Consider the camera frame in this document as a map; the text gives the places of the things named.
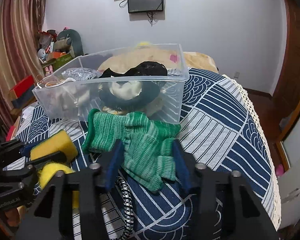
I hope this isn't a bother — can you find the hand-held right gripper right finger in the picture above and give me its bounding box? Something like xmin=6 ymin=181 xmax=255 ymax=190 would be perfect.
xmin=172 ymin=140 xmax=279 ymax=240

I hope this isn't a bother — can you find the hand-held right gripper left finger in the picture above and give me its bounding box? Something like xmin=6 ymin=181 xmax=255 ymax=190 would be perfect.
xmin=15 ymin=139 xmax=125 ymax=240

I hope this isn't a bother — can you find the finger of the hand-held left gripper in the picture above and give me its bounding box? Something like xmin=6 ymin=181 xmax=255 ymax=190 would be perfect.
xmin=0 ymin=140 xmax=37 ymax=168
xmin=0 ymin=151 xmax=67 ymax=180

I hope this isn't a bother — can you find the yellow sponge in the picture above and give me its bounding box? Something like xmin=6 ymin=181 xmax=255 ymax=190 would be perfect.
xmin=30 ymin=129 xmax=79 ymax=167

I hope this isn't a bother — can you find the green knitted glove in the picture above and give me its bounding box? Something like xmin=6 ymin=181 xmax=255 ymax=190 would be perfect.
xmin=81 ymin=108 xmax=182 ymax=193

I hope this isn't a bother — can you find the clear plastic storage bin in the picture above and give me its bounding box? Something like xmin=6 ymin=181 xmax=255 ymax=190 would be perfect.
xmin=32 ymin=43 xmax=190 ymax=126

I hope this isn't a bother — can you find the yellow fuzzy plush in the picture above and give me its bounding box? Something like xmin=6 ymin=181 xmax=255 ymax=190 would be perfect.
xmin=38 ymin=163 xmax=80 ymax=210

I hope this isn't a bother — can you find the blue and white patterned bedcover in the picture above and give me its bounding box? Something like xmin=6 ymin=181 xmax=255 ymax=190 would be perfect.
xmin=9 ymin=66 xmax=282 ymax=240

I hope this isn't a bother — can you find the red box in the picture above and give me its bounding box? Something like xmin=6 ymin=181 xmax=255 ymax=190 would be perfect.
xmin=8 ymin=75 xmax=36 ymax=98

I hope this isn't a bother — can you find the black cloth in bin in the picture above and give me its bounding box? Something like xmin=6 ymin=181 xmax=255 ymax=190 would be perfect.
xmin=98 ymin=80 xmax=163 ymax=110

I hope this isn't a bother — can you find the silver foil bag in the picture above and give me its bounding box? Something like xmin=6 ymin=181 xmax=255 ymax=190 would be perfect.
xmin=61 ymin=67 xmax=101 ymax=81

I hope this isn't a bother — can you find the green cardboard box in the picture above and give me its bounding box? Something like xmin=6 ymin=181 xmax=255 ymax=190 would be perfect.
xmin=49 ymin=52 xmax=75 ymax=68

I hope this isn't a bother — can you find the striped curtain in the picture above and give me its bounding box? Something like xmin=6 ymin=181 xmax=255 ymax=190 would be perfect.
xmin=0 ymin=0 xmax=50 ymax=133

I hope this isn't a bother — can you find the beige blanket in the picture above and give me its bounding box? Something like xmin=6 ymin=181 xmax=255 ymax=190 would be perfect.
xmin=97 ymin=43 xmax=219 ymax=73

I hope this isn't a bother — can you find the white cabinet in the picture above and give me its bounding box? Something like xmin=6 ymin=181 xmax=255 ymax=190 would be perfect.
xmin=277 ymin=129 xmax=300 ymax=230

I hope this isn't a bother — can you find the wooden door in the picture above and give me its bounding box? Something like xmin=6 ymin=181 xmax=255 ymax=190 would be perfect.
xmin=272 ymin=0 xmax=300 ymax=142

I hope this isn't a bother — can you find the black and white braided rope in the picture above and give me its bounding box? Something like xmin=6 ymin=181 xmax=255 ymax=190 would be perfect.
xmin=114 ymin=176 xmax=135 ymax=240

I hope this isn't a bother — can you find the white cord bundle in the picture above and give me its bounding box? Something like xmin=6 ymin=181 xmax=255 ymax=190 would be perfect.
xmin=36 ymin=76 xmax=73 ymax=88

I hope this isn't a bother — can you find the black hanging cable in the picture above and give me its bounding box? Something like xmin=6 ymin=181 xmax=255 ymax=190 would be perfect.
xmin=147 ymin=10 xmax=158 ymax=27

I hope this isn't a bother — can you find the small black wall monitor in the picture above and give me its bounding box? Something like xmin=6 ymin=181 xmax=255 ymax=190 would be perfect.
xmin=127 ymin=0 xmax=165 ymax=14

